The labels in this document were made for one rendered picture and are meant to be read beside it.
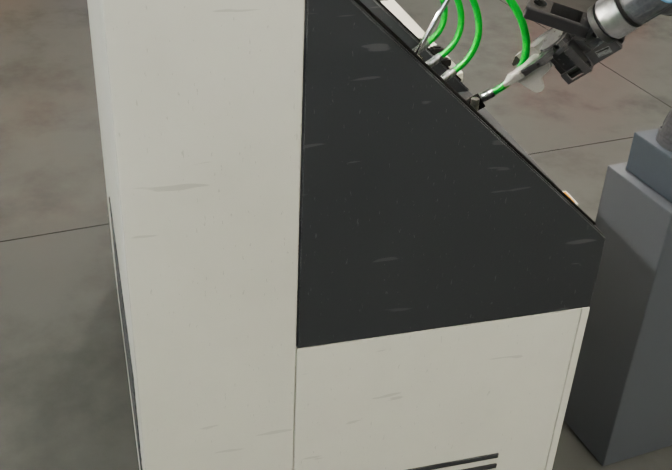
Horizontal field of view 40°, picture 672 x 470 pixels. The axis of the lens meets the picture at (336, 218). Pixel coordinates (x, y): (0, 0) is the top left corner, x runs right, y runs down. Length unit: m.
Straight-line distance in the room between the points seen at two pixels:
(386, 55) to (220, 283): 0.46
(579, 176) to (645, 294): 1.73
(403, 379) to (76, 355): 1.38
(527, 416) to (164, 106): 1.03
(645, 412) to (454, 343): 0.96
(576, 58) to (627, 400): 1.13
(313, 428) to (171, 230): 0.53
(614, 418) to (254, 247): 1.33
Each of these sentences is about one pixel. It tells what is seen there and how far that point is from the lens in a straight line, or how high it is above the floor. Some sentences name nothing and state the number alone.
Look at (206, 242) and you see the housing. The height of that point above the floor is 1.04.
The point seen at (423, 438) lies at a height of 0.51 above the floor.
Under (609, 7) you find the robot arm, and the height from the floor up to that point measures 1.36.
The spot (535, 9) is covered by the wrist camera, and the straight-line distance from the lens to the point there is 1.66.
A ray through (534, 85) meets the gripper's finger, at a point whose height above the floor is 1.20.
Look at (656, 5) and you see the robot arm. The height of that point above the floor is 1.38.
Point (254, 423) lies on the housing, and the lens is 1.76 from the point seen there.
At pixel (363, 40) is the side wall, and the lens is 1.39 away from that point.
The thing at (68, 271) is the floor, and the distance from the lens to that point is 3.29.
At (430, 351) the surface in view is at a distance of 1.76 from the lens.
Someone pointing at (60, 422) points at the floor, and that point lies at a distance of 2.73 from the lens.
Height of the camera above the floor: 1.86
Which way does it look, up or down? 32 degrees down
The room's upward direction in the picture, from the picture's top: 3 degrees clockwise
